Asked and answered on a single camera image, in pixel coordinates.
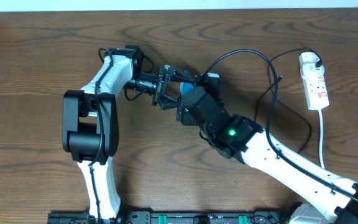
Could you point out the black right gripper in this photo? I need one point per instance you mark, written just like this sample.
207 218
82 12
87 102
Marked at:
184 106

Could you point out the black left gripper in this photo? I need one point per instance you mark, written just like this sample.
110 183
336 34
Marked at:
161 86

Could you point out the blue Galaxy smartphone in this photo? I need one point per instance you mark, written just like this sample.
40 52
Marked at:
185 88

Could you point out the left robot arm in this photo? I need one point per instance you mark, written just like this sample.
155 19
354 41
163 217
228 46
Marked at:
90 130

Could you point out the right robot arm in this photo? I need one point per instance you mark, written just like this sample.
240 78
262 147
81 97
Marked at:
330 197

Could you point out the white charger adapter plug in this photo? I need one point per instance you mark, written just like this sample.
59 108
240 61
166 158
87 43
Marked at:
308 57

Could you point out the white power strip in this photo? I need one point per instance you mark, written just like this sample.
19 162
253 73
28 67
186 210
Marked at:
315 88

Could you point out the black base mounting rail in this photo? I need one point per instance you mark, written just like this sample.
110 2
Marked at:
146 217

